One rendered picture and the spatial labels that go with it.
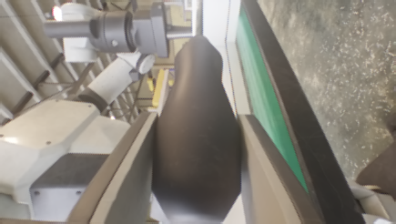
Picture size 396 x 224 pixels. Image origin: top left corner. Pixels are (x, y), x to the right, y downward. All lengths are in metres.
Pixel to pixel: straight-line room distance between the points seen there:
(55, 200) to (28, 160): 0.08
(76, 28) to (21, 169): 0.26
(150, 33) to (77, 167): 0.29
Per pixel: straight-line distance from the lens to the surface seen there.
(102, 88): 0.70
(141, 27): 0.45
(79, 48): 0.51
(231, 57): 0.31
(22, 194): 0.42
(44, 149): 0.40
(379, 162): 1.12
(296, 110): 0.18
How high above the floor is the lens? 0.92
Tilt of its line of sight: 1 degrees up
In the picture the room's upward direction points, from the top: 90 degrees counter-clockwise
